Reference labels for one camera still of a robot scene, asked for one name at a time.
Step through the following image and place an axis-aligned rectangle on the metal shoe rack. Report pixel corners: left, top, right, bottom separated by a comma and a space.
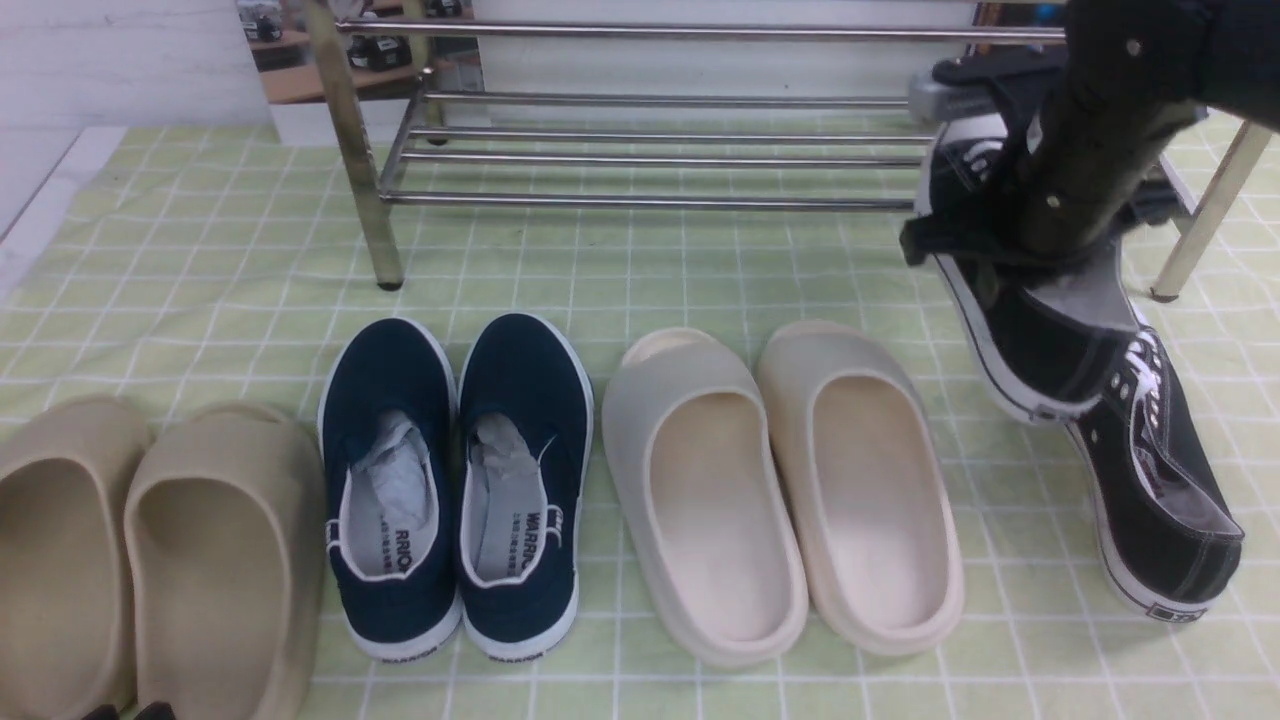
305, 0, 1276, 304

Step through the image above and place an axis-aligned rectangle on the navy slip-on shoe right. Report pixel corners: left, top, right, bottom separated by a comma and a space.
458, 313, 595, 664

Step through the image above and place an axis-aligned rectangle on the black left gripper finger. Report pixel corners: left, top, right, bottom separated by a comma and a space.
84, 706, 119, 720

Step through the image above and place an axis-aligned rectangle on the cream slipper right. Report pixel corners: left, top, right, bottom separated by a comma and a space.
755, 320, 965, 656

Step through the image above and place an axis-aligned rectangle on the black canvas sneaker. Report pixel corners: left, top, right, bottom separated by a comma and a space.
914, 111, 1151, 427
1068, 324, 1245, 624

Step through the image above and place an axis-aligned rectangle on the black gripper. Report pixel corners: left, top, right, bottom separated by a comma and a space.
901, 45, 1196, 272

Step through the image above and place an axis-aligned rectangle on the tan slipper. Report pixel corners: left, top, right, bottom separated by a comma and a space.
1, 395, 151, 719
122, 401, 325, 719

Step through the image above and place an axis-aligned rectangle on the tan slipper far left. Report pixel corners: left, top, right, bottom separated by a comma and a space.
1, 395, 151, 719

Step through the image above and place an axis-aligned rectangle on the navy slip-on shoe left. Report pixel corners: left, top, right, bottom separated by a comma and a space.
316, 318, 463, 664

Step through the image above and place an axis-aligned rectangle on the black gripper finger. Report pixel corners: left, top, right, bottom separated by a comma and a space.
136, 703, 177, 720

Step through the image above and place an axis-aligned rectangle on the cream slipper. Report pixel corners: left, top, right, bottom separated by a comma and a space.
602, 327, 809, 667
755, 320, 965, 656

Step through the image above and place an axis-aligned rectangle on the navy slip-on shoe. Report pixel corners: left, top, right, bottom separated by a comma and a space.
458, 313, 595, 664
316, 318, 463, 664

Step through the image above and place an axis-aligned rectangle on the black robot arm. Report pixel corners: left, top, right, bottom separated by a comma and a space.
118, 1, 1277, 719

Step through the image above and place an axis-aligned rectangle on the green checkered cloth mat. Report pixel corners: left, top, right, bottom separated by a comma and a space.
1, 127, 1279, 719

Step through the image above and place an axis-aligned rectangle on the wooden shelf with devices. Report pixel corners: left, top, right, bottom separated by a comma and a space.
236, 0, 485, 106

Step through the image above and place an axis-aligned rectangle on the cream slipper left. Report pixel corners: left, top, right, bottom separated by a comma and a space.
602, 327, 809, 667

